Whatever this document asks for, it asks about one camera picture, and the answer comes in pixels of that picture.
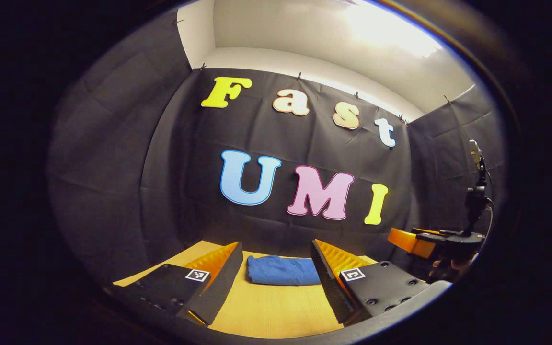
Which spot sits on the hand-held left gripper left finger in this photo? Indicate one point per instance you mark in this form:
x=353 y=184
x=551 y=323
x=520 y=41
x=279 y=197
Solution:
x=218 y=287

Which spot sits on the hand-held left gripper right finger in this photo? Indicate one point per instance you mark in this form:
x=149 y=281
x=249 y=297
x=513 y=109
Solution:
x=331 y=282

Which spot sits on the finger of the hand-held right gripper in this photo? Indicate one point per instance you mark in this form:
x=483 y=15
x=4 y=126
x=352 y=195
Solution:
x=408 y=242
x=431 y=232

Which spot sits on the ceiling light panel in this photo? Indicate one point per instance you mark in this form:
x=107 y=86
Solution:
x=391 y=28

